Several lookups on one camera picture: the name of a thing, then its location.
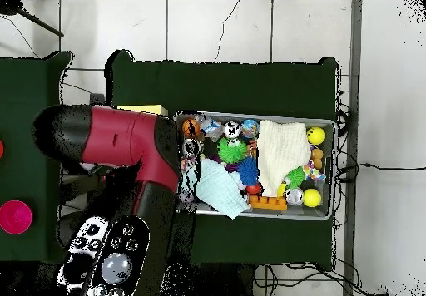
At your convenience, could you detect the yellow smiley ball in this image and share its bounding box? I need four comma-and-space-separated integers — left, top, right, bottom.
305, 126, 327, 146

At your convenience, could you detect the small orange basketball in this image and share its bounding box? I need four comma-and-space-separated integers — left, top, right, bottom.
182, 118, 203, 140

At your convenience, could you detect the mint green cloth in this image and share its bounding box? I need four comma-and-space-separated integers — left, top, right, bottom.
195, 158, 252, 220

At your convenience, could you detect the side table with green cloth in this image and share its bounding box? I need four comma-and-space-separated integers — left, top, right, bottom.
0, 51, 74, 265

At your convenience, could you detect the orange toy brick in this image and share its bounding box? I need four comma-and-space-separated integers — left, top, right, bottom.
249, 195, 289, 212

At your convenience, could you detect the black tripod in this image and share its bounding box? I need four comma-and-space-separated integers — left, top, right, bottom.
0, 0, 66, 39

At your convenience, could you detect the clear mesh bin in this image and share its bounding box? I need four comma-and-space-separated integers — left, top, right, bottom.
174, 111, 336, 221

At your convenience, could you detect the silver can with closed top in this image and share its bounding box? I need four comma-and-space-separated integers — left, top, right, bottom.
182, 139, 203, 159

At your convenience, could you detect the plain yellow ball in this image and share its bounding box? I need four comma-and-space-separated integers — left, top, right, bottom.
302, 188, 323, 209

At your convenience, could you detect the small red ball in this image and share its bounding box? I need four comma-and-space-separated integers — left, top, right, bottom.
245, 182, 262, 197

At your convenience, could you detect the wooden box with three holes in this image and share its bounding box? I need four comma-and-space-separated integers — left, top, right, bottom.
116, 104, 170, 118

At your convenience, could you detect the pink disc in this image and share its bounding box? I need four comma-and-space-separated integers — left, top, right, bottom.
0, 200, 34, 236

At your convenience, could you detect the green fuzzy toy with eyes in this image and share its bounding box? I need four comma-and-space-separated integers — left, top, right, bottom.
217, 137, 249, 166

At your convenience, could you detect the crushed clear plastic bottle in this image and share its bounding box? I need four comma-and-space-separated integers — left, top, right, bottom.
201, 116, 225, 141

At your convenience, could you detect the globe print ball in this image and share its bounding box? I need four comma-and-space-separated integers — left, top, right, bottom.
240, 119, 260, 138

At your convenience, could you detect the silver can with open top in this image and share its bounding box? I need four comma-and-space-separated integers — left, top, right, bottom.
222, 121, 241, 141

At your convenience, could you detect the cream yellow cloth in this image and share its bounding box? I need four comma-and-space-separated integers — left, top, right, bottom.
255, 119, 312, 197

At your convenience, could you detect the orange plush toy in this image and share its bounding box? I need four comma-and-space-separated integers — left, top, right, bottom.
310, 146, 325, 170

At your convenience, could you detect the green spiky ball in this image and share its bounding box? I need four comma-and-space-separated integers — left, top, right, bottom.
287, 167, 307, 190

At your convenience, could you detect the blue spiky ball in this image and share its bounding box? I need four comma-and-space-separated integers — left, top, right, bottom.
238, 157, 260, 186

